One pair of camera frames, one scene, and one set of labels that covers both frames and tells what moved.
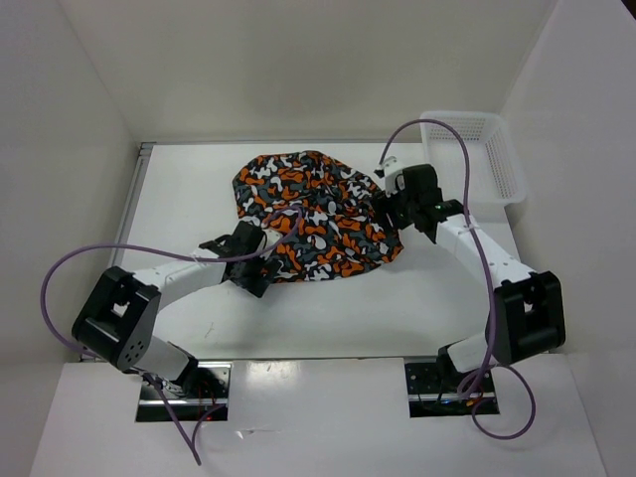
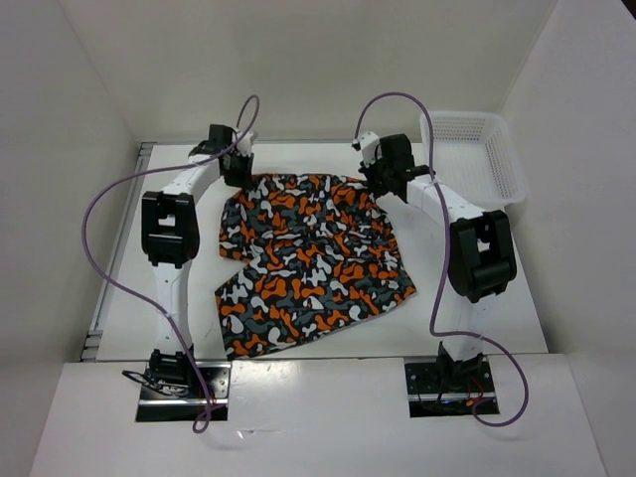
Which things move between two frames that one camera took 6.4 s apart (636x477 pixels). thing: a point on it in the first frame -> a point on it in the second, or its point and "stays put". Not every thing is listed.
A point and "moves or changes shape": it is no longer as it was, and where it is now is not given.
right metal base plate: [432, 392] stays put
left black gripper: [256, 283] -> [244, 179]
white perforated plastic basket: [474, 157] stays put
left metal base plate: [204, 387] stays put
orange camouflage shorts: [326, 214] moves or changes shape
